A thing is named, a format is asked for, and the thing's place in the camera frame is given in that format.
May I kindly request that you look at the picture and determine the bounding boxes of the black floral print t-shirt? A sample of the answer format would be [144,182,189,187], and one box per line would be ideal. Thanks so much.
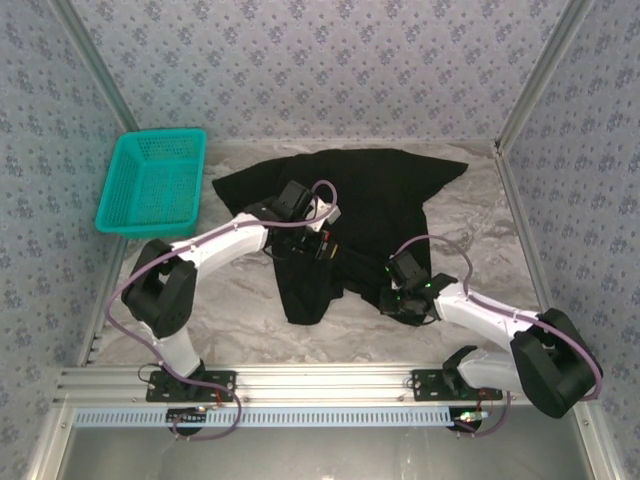
[211,147,471,327]

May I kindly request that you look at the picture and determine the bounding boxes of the teal plastic mesh basket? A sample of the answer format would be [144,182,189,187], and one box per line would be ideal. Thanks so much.
[93,127,209,240]

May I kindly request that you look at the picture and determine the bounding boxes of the small black controller board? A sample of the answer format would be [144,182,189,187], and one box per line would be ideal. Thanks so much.
[166,407,209,431]
[447,407,490,435]

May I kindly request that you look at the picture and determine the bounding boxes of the grey metal panel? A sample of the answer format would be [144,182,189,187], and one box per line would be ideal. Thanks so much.
[64,427,596,480]

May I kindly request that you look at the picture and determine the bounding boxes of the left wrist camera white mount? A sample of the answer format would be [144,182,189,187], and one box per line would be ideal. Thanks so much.
[305,195,343,234]

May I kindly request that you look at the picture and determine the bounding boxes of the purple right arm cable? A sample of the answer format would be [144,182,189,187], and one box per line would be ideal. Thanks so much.
[392,234,605,440]

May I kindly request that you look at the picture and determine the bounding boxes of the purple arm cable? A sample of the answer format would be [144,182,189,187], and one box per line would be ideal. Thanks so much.
[392,234,605,440]
[106,179,343,443]

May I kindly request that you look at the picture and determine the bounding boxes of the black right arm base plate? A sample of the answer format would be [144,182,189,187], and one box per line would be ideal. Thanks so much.
[410,368,504,403]

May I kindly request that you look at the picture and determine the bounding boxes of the aluminium table side rail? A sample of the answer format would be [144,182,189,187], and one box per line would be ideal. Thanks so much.
[493,149,574,366]
[74,234,132,369]

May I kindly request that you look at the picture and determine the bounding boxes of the wide aluminium frame rail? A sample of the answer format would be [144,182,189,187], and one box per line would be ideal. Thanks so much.
[53,363,600,407]

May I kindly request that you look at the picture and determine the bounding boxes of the white slotted cable duct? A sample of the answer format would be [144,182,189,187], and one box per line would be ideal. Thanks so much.
[71,405,457,430]

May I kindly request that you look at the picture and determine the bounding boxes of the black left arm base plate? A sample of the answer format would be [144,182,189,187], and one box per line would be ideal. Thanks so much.
[145,369,237,403]

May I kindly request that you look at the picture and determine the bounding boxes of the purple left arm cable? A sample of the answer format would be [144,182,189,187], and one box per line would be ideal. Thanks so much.
[106,179,343,443]

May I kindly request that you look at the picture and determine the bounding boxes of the aluminium corner post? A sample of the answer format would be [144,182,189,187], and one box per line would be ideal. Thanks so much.
[49,0,144,134]
[492,0,599,157]

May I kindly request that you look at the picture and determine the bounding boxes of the aluminium frame bar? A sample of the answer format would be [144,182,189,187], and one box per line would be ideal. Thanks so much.
[571,403,619,480]
[24,404,76,480]

